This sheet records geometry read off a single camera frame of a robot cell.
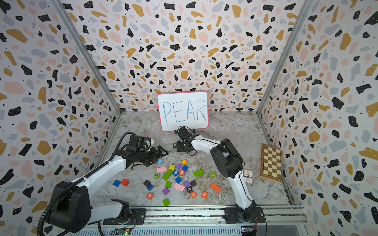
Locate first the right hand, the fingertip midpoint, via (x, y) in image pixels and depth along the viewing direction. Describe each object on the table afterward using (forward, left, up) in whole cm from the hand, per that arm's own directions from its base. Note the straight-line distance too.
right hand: (180, 148), depth 99 cm
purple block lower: (-27, +5, -2) cm, 28 cm away
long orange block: (-24, -23, -2) cm, 33 cm away
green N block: (-20, +11, +1) cm, 23 cm away
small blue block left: (-26, +14, -1) cm, 29 cm away
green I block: (-17, -22, -1) cm, 28 cm away
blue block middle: (-21, -1, -1) cm, 21 cm away
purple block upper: (-12, -1, -1) cm, 12 cm away
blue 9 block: (-17, +1, 0) cm, 17 cm away
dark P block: (+2, +4, 0) cm, 5 cm away
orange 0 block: (-17, -3, 0) cm, 17 cm away
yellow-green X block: (-15, +3, +1) cm, 15 cm away
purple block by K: (-23, -6, -2) cm, 24 cm away
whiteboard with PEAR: (+23, -6, +14) cm, 28 cm away
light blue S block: (-10, +11, +1) cm, 15 cm away
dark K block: (-26, -8, -1) cm, 28 cm away
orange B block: (-30, +13, 0) cm, 33 cm away
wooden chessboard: (-10, -57, 0) cm, 58 cm away
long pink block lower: (-25, -2, -2) cm, 25 cm away
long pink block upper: (-15, +10, -1) cm, 18 cm away
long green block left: (-18, +6, -1) cm, 19 cm away
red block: (-24, +28, +1) cm, 37 cm away
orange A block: (-29, -11, 0) cm, 31 cm away
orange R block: (-29, -17, -1) cm, 33 cm away
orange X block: (-10, -4, 0) cm, 11 cm away
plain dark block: (-23, -10, -2) cm, 25 cm away
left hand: (-11, +6, +10) cm, 16 cm away
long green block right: (-16, -13, -3) cm, 21 cm away
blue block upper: (-13, -5, -2) cm, 14 cm away
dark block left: (-23, +16, -1) cm, 28 cm away
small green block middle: (-24, +4, -1) cm, 24 cm away
